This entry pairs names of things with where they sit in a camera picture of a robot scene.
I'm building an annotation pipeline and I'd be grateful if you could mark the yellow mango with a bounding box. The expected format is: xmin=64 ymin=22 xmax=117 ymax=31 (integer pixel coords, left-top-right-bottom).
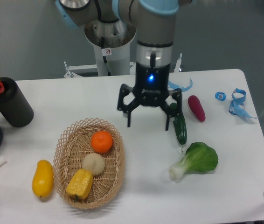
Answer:
xmin=32 ymin=160 xmax=54 ymax=198

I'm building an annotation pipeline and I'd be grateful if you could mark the white steamed bun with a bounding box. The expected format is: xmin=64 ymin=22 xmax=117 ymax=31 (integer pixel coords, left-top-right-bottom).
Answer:
xmin=82 ymin=153 xmax=105 ymax=176

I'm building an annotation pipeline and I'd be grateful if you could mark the purple sweet potato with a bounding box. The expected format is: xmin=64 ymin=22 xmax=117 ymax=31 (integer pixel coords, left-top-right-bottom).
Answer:
xmin=188 ymin=95 xmax=206 ymax=122

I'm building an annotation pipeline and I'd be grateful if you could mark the small blue tape roll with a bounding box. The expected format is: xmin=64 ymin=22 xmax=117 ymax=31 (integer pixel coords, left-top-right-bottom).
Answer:
xmin=215 ymin=91 xmax=226 ymax=101

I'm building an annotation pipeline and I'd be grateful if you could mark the blue curved tape strip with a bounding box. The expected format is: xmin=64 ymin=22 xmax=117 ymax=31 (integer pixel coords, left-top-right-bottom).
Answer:
xmin=168 ymin=79 xmax=193 ymax=92

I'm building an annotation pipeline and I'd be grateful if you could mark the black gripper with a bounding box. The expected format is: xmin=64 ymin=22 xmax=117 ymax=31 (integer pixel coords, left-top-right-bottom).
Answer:
xmin=117 ymin=62 xmax=183 ymax=131

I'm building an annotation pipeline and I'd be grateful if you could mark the yellow bell pepper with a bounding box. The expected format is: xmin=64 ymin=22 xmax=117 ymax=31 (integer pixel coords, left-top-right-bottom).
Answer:
xmin=66 ymin=168 xmax=93 ymax=202

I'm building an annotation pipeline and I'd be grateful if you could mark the green cucumber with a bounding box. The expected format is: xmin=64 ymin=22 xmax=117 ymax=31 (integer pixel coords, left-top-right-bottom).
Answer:
xmin=170 ymin=112 xmax=188 ymax=151

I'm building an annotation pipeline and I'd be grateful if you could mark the woven wicker basket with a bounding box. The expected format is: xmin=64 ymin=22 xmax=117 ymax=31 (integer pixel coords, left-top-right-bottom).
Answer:
xmin=53 ymin=118 xmax=125 ymax=210

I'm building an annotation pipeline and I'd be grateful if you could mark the blue tangled tape strip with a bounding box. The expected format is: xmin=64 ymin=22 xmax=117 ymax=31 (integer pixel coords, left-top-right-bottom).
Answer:
xmin=229 ymin=88 xmax=256 ymax=119

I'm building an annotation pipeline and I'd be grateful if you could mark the black cylindrical vase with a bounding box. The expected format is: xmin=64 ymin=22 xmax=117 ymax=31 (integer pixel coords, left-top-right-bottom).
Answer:
xmin=0 ymin=77 xmax=34 ymax=127

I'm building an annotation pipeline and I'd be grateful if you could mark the green bok choy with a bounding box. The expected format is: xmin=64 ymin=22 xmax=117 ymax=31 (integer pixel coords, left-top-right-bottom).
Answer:
xmin=169 ymin=142 xmax=219 ymax=180

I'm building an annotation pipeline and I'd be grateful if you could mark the orange fruit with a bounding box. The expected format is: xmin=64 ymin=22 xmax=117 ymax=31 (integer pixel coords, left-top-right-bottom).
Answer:
xmin=90 ymin=131 xmax=113 ymax=153

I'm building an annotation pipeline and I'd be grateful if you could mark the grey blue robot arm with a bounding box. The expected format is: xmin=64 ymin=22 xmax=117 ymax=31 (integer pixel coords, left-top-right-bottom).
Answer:
xmin=57 ymin=0 xmax=182 ymax=120

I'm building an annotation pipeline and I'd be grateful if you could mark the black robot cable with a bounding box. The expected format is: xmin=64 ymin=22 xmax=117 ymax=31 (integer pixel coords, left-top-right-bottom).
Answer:
xmin=100 ymin=36 xmax=112 ymax=77

